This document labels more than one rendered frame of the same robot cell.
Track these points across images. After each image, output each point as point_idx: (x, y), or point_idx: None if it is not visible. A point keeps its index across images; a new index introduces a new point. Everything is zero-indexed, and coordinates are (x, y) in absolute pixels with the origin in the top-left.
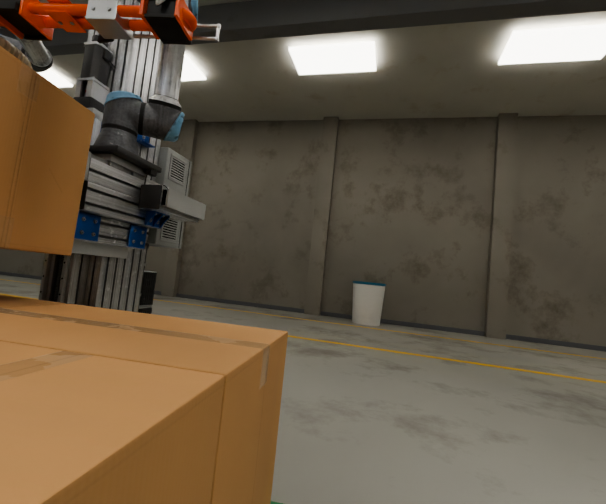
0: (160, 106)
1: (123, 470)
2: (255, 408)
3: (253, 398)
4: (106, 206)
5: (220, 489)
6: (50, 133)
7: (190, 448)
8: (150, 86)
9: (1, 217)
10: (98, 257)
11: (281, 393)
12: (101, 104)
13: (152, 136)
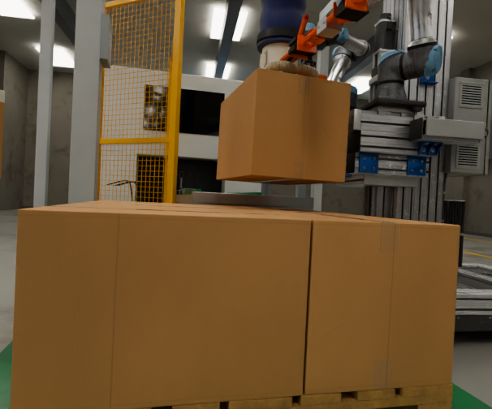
0: (413, 50)
1: (230, 225)
2: (374, 263)
3: (367, 253)
4: (378, 145)
5: (320, 286)
6: (320, 108)
7: (277, 242)
8: None
9: (298, 162)
10: (395, 187)
11: (455, 281)
12: None
13: (415, 77)
